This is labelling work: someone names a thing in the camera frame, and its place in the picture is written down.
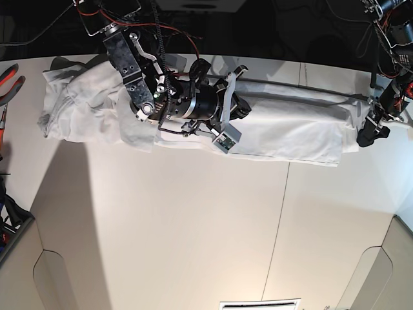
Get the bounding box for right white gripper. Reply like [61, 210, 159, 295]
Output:
[180, 65, 252, 136]

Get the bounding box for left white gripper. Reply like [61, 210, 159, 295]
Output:
[356, 96, 405, 147]

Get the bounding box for white t-shirt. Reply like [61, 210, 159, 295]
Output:
[38, 58, 369, 167]

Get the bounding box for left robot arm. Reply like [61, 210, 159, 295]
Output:
[357, 1, 412, 148]

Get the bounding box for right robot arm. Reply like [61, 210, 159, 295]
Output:
[74, 1, 252, 136]

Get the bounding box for grey overhead box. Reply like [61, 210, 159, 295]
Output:
[156, 0, 246, 13]

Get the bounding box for white vent grille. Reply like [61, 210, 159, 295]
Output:
[219, 298, 301, 310]

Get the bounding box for orange grey pliers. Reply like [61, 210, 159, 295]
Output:
[0, 64, 26, 108]

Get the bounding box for grey bin with clutter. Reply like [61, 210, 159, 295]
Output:
[1, 173, 35, 265]

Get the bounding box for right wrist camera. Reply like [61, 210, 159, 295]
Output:
[212, 124, 241, 154]

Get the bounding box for white cable loops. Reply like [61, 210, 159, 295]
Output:
[322, 0, 381, 59]

